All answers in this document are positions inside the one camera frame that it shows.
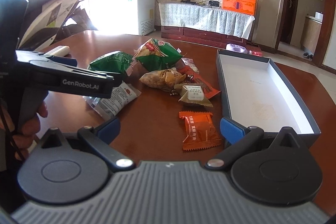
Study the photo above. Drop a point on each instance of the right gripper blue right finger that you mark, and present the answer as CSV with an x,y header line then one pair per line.
x,y
242,140

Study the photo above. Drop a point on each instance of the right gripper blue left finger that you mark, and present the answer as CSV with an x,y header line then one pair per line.
x,y
97,140

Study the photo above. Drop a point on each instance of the orange square snack packet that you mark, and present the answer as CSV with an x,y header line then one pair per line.
x,y
200,131

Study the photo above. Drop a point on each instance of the white-grey seed packets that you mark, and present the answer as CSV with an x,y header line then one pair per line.
x,y
108,108

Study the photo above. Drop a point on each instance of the grey cardboard box tray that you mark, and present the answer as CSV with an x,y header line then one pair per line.
x,y
255,92

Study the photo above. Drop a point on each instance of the long orange-red snack bar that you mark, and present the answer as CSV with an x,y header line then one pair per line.
x,y
195,78

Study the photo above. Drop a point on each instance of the olive pastry packet white label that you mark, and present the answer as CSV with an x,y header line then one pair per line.
x,y
192,95

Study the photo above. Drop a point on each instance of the dark green snack bag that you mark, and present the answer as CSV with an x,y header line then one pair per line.
x,y
116,62

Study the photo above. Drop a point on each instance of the clear peanut snack bag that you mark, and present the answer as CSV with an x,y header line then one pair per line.
x,y
164,79

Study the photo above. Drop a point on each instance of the pink clear candy packet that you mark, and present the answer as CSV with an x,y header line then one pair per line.
x,y
191,64

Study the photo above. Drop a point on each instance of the green chips bag with picture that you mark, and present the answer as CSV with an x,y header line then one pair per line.
x,y
157,55

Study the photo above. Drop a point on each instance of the person's left hand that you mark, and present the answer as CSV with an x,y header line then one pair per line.
x,y
28,130

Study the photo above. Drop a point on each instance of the white remote control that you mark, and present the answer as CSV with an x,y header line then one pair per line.
x,y
59,51

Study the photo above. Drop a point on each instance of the electric scooter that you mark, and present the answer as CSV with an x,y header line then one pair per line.
x,y
44,22

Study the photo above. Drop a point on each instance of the red floor scale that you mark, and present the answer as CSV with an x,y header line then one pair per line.
x,y
253,49

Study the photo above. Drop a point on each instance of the purple white floor bottle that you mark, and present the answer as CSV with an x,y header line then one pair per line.
x,y
237,48

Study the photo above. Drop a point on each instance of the tv cabinet with floral cloth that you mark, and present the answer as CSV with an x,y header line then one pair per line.
x,y
211,26

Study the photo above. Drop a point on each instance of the white chest freezer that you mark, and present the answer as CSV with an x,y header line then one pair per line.
x,y
118,17

